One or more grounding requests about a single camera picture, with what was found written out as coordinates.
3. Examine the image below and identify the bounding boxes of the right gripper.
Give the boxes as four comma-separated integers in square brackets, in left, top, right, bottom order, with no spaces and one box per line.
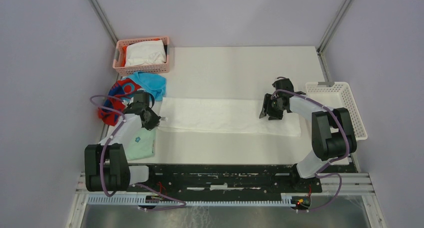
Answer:
[259,93,286,120]

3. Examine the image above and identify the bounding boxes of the white towel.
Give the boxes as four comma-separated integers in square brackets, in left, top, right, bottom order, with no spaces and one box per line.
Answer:
[124,40,167,66]
[159,97,302,137]

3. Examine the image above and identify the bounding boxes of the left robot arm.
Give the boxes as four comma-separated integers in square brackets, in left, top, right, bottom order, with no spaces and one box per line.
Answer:
[84,90,162,197]

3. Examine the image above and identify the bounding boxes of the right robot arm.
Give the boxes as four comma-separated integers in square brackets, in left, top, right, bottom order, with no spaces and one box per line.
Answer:
[259,77,357,192]

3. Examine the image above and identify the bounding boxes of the mint green towel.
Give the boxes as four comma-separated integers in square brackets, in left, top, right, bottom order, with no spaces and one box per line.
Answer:
[125,128,157,161]

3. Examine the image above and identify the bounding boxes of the red and blue towel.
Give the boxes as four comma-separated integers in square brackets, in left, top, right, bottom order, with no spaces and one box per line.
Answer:
[97,78,142,126]

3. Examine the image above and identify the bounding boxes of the pink plastic basket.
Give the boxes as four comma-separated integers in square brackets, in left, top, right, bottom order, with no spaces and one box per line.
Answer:
[112,36,170,76]

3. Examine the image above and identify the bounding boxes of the white towel in basket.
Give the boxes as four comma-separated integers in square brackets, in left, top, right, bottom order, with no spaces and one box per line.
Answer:
[124,40,167,66]

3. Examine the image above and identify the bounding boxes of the white plastic basket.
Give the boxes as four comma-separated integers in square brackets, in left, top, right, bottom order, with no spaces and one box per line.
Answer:
[305,82,368,141]

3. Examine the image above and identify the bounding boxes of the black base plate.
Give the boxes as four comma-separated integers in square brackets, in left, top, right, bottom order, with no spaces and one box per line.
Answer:
[143,164,323,202]

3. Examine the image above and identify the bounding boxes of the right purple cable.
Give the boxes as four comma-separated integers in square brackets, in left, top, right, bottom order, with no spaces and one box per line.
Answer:
[270,76,351,213]

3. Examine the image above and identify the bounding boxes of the aluminium frame rails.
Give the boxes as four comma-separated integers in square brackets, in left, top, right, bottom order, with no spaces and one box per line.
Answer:
[65,173,387,228]

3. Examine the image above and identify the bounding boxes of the white slotted cable duct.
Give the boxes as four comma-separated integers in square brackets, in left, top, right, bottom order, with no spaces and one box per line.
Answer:
[87,194,295,207]

